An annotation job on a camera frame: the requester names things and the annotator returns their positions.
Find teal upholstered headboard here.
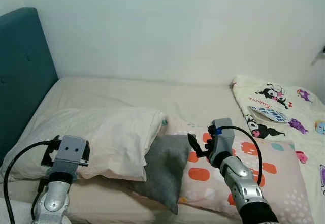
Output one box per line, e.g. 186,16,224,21
0,7,59,165

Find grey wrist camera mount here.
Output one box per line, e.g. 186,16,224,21
50,135,90,167
209,117,236,156

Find cream cartoon print blanket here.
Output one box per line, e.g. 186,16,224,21
232,75,325,224

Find grey pillow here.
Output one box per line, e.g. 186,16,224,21
126,134,193,215

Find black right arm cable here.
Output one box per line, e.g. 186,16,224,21
215,125,263,187

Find white pillow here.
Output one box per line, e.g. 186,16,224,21
0,107,166,182

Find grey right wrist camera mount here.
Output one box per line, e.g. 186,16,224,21
209,117,236,156

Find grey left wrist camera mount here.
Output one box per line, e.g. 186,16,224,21
50,135,90,167

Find pink patterned pillow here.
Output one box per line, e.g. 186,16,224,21
165,116,316,224

